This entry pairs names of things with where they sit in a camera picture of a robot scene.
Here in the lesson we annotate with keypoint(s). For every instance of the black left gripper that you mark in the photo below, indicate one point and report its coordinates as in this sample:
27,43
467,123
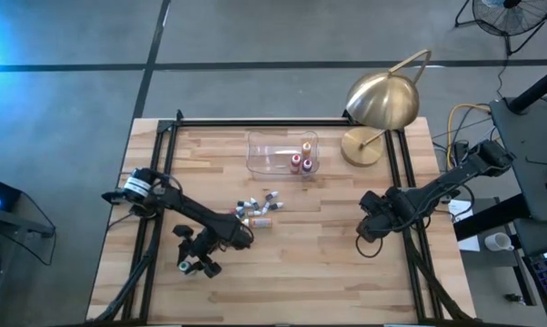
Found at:
207,245

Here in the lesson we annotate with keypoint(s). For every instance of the clear plastic bin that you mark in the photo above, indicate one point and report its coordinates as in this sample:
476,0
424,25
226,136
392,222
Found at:
269,154

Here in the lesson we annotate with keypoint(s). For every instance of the purple food coloring bottle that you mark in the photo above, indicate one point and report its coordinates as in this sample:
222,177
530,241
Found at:
307,165

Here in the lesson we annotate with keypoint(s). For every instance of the gold dome desk lamp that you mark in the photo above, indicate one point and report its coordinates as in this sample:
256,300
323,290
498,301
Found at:
382,102

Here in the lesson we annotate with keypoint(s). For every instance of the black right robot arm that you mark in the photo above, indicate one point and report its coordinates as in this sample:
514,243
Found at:
437,186

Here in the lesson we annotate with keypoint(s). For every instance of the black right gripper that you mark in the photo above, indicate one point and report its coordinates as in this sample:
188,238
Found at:
388,206

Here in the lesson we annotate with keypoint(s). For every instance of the black floor fan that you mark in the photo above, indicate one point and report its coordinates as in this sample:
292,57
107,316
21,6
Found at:
510,16

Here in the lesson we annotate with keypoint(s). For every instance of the red food coloring bottle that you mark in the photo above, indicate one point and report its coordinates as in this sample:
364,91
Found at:
295,160

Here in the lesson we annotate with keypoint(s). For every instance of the black side desk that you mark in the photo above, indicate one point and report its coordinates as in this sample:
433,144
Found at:
528,150

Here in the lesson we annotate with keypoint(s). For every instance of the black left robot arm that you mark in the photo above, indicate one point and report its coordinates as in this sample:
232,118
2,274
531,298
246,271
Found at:
201,215

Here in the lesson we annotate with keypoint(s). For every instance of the large green food coloring bottle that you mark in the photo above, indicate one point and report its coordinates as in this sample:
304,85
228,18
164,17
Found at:
185,266

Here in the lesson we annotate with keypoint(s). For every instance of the orange bottle with yellow tip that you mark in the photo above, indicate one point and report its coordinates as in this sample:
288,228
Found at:
260,222
306,149

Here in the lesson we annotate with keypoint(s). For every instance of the black slanted pole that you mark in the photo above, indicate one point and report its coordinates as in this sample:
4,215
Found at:
537,88

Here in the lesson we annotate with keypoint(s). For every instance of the white mug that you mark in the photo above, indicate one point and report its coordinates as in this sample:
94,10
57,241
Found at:
498,241

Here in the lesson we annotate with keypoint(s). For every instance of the white paper sheet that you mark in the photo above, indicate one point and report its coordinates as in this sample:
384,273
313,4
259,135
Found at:
460,210

